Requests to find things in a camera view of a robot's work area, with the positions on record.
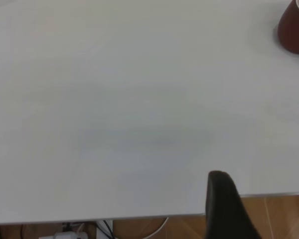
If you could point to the red mug white inside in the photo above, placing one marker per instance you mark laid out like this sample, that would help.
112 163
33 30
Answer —
294 32

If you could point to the white table leg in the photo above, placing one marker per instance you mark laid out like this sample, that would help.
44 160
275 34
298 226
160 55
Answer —
101 231

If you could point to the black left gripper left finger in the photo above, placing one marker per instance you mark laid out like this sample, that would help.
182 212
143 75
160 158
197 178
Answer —
224 211

